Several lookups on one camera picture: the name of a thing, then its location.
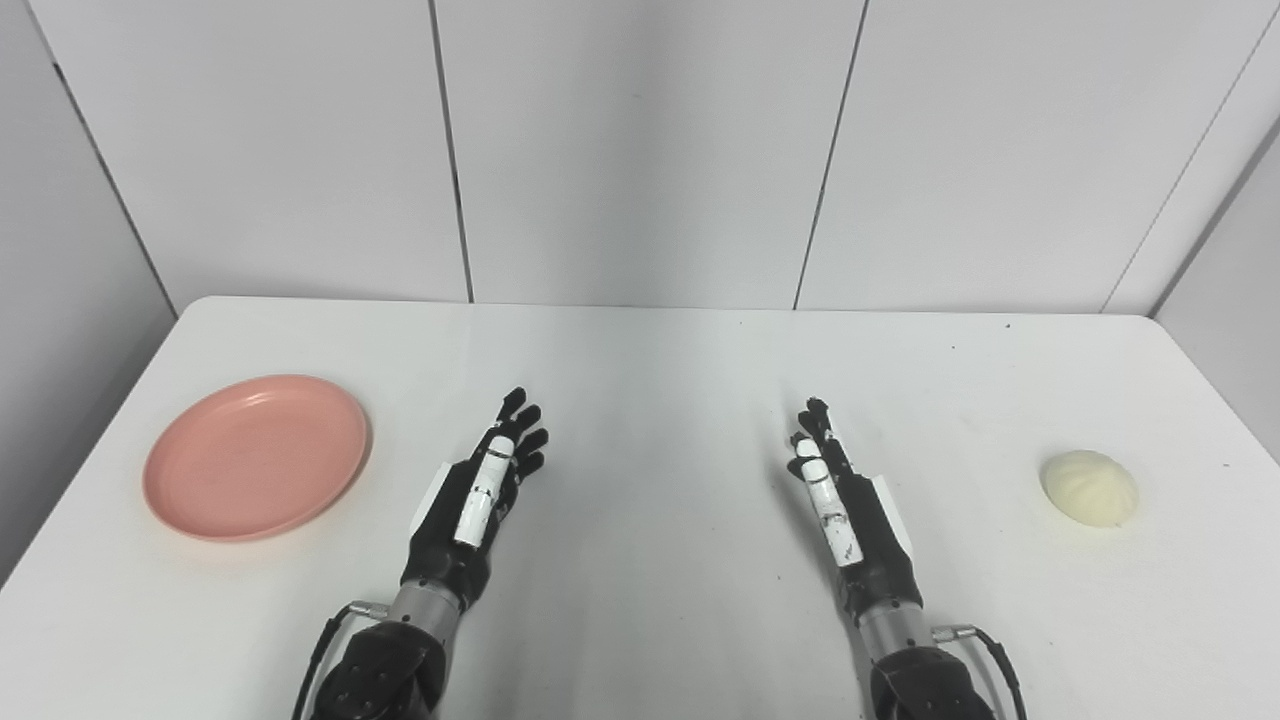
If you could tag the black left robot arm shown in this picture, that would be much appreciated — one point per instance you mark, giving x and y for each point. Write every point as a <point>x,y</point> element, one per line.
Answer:
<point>385,670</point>

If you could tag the pink round plate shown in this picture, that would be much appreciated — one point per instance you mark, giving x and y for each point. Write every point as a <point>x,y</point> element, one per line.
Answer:
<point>255,458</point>

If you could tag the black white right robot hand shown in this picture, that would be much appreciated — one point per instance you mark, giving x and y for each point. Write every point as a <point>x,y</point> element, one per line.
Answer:
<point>875,550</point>

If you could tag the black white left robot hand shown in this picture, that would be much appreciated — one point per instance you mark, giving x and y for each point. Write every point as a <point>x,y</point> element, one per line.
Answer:
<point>452,520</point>

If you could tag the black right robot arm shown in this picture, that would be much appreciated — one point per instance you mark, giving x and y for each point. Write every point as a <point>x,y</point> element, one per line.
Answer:
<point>925,685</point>

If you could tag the white steamed bun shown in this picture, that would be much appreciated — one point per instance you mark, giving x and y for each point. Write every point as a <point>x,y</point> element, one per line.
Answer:
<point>1090,488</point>

